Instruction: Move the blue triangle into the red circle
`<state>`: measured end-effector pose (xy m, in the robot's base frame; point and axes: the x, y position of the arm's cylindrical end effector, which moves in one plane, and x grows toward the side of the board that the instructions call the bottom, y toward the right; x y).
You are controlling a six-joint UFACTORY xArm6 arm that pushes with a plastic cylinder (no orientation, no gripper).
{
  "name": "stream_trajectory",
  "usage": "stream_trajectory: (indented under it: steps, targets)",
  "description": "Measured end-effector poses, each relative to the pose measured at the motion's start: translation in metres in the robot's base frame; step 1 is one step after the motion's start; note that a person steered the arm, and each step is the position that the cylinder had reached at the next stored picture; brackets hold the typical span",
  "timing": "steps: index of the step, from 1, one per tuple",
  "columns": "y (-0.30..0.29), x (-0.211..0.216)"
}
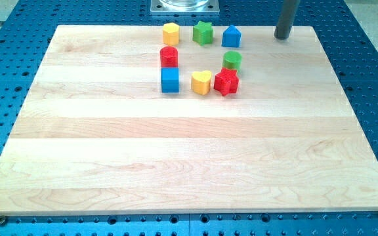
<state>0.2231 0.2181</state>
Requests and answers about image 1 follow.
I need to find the blue triangle block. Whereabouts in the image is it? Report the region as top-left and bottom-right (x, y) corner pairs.
(221, 25), (242, 48)

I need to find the yellow heart block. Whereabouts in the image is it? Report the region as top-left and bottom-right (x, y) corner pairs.
(191, 70), (212, 95)

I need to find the blue cube block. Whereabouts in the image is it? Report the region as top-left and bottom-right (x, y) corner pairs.
(161, 68), (179, 93)

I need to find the red star block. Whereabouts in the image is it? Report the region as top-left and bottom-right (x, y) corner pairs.
(213, 68), (239, 96)

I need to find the red cylinder block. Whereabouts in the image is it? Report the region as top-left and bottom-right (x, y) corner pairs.
(159, 46), (179, 68)

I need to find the green cylinder block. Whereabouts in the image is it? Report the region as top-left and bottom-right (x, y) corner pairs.
(222, 50), (242, 72)

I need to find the green star block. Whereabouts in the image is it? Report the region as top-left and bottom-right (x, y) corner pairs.
(192, 20), (213, 46)

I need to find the yellow hexagon block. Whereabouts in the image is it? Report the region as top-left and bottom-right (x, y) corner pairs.
(162, 22), (180, 46)

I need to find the light wooden board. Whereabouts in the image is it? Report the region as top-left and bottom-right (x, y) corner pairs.
(0, 25), (378, 216)

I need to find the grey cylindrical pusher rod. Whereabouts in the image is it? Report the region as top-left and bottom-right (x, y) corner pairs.
(274, 0), (301, 40)

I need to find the left board clamp screw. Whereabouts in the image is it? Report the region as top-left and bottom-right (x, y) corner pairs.
(0, 216), (8, 226)

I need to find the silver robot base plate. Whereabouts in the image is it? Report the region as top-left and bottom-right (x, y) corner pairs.
(150, 0), (220, 15)

